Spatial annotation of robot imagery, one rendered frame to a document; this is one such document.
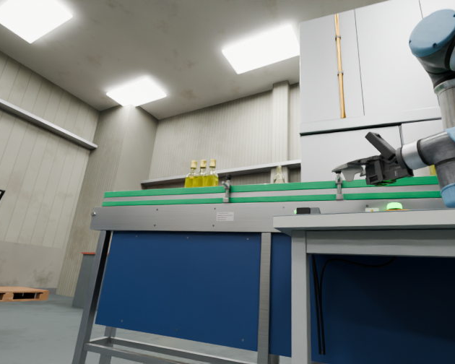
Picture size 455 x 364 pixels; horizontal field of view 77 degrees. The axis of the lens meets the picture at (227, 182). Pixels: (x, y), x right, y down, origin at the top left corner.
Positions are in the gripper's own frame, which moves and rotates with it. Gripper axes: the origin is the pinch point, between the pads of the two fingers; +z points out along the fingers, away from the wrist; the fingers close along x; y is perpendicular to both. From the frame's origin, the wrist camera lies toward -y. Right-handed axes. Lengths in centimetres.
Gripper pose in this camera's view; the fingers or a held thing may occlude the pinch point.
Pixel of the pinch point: (345, 172)
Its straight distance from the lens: 103.9
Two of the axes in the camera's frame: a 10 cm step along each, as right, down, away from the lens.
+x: 8.6, 0.9, 5.1
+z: -5.1, 2.7, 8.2
